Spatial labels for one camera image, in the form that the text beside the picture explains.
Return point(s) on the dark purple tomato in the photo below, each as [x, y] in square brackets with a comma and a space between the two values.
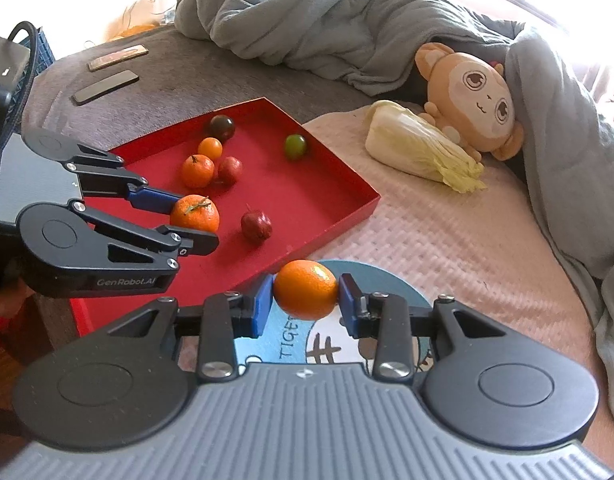
[221, 127]

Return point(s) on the grey-blue blanket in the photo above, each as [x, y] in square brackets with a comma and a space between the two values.
[370, 44]

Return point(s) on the grey sofa cover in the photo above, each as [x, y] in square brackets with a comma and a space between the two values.
[180, 79]

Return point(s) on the small orange tomato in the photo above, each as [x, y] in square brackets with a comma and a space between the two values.
[211, 148]

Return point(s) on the orange tangerine with stem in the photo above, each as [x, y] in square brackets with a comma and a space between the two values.
[197, 171]

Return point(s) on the small red apple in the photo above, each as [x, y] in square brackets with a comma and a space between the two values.
[230, 170]

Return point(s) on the napa cabbage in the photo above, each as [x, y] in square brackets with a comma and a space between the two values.
[404, 141]

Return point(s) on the pink quilted mat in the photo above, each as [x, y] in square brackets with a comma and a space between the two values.
[485, 247]

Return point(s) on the monkey plush toy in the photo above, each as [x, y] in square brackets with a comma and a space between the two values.
[469, 101]

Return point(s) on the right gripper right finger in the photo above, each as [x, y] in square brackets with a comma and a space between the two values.
[477, 377]

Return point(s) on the light-coloured phone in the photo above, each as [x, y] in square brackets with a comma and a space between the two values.
[119, 56]

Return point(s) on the black phone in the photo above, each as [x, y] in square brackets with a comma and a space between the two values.
[105, 86]

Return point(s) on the green tomato far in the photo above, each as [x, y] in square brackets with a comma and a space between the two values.
[295, 146]

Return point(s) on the large orange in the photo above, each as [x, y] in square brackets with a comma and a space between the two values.
[305, 289]

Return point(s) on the blue bear plate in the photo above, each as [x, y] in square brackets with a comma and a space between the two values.
[324, 341]

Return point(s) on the red apple with stem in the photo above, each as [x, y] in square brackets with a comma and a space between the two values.
[256, 226]

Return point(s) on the blue plastic crate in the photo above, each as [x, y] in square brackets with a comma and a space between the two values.
[45, 57]

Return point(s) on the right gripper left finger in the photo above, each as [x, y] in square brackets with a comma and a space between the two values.
[127, 381]

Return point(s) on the red cardboard tray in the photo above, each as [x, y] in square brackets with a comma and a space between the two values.
[309, 202]

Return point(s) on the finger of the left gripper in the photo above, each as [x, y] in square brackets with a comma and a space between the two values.
[72, 253]
[100, 173]

